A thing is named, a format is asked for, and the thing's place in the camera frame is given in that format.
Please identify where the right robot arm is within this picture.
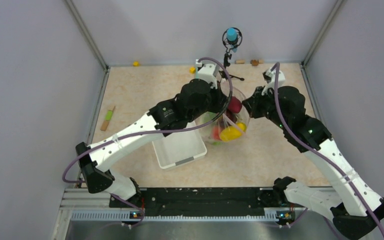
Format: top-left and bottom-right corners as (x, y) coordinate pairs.
(242, 86), (384, 240)

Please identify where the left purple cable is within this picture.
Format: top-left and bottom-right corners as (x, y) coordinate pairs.
(62, 57), (234, 229)

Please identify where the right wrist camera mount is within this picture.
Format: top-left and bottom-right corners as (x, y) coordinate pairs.
(262, 68), (286, 96)

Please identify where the red toy apple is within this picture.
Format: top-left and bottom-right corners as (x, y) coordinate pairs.
(211, 125), (222, 141)

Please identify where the tan wooden cylinder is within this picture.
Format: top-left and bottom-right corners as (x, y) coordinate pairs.
(235, 59), (246, 65)

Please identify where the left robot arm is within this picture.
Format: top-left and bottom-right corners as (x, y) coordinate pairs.
(75, 78), (233, 207)

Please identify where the green toy napa cabbage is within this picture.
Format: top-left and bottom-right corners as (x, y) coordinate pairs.
(202, 112), (217, 124)

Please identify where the brown wooden block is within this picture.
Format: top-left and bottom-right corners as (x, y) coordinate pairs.
(250, 59), (264, 67)

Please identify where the purple cable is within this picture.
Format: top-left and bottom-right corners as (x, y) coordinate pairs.
(62, 57), (234, 229)
(270, 62), (384, 240)

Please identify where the white perforated plastic basket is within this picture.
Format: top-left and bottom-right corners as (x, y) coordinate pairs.
(152, 129), (208, 171)

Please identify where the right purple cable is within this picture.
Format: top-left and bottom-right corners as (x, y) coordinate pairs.
(270, 62), (384, 240)

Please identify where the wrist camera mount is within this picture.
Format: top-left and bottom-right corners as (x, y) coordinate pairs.
(194, 59), (220, 89)
(262, 68), (286, 96)

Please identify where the dark red toy vegetable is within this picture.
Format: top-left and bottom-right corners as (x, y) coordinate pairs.
(227, 96), (243, 114)

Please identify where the black tripod microphone stand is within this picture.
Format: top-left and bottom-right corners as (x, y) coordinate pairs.
(219, 49), (245, 81)

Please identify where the blue microphone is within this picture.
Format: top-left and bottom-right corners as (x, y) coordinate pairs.
(222, 27), (243, 53)

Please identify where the clear pink zip top bag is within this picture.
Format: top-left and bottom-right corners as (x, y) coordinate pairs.
(198, 87), (250, 144)

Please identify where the green and wood toy knife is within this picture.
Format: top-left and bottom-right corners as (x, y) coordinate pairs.
(100, 104), (116, 132)

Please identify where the yellow toy banana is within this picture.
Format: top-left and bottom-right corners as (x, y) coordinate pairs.
(219, 122), (247, 142)

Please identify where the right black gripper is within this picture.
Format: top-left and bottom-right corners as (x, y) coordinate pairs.
(242, 85), (289, 130)

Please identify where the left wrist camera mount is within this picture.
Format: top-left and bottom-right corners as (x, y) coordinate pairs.
(194, 59), (220, 89)

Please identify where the green toy apple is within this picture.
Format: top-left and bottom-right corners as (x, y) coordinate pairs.
(211, 141), (222, 146)

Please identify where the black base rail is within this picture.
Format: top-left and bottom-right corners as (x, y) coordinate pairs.
(128, 187), (296, 217)

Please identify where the yellow block near teal toy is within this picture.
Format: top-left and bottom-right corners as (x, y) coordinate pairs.
(189, 67), (196, 74)

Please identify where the dark purple toy mangosteen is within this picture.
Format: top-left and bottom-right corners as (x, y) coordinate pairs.
(225, 110), (237, 123)

